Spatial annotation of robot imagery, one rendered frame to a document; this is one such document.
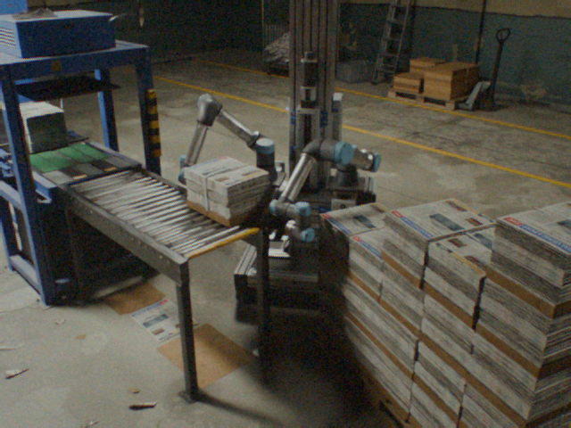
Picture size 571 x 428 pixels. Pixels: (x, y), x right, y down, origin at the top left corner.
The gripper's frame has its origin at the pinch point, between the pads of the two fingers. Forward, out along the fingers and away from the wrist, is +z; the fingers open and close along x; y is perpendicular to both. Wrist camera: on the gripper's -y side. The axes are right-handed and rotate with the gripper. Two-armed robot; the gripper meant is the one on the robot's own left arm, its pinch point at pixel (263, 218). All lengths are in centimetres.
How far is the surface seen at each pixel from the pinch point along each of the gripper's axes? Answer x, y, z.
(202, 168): 16.6, 25.0, 30.3
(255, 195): 5.5, 15.0, -0.5
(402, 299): 3, -6, -94
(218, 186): 23.6, 22.8, 7.1
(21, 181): 82, 9, 122
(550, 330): 24, 24, -161
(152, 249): 63, 0, 10
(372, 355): -3, -49, -76
